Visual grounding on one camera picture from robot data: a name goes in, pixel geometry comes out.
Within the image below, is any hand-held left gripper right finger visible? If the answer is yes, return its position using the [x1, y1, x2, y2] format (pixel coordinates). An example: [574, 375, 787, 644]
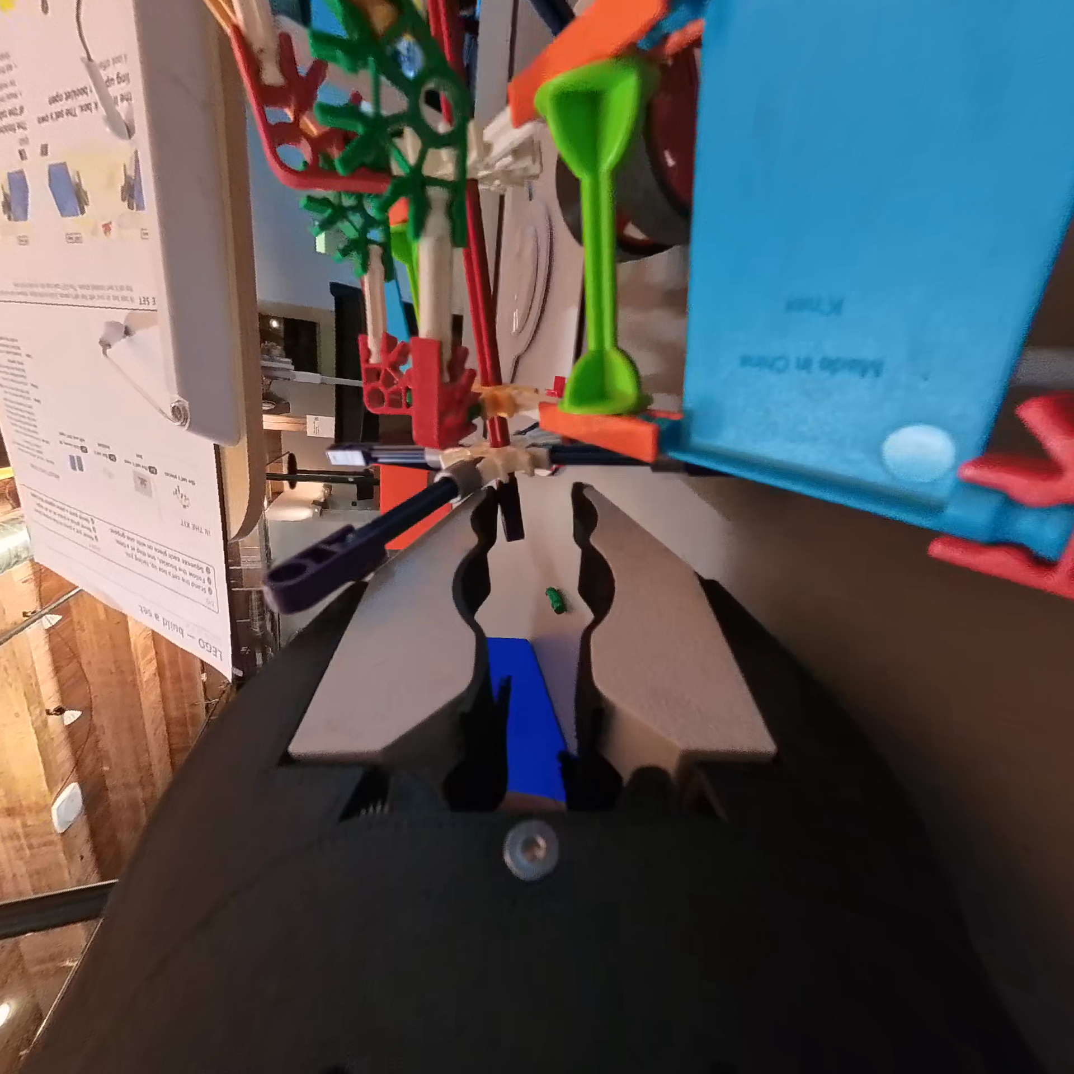
[564, 484, 779, 811]

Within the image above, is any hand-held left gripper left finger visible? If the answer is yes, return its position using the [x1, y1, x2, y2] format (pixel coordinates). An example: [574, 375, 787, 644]
[288, 488, 511, 811]

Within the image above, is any colourful toy construction model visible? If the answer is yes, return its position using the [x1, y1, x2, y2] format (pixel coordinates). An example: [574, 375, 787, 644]
[205, 0, 1074, 614]

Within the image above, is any orange plastic bin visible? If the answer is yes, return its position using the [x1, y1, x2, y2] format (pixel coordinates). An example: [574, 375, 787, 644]
[379, 464, 458, 550]

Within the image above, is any printed instruction sheet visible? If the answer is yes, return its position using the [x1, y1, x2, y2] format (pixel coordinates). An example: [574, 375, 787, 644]
[0, 0, 234, 682]

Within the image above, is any white tilted reading stand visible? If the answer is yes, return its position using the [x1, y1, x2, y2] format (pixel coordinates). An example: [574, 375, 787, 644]
[130, 0, 588, 542]

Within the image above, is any silver ventilation duct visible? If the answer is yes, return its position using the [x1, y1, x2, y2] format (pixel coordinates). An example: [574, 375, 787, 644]
[0, 512, 39, 573]

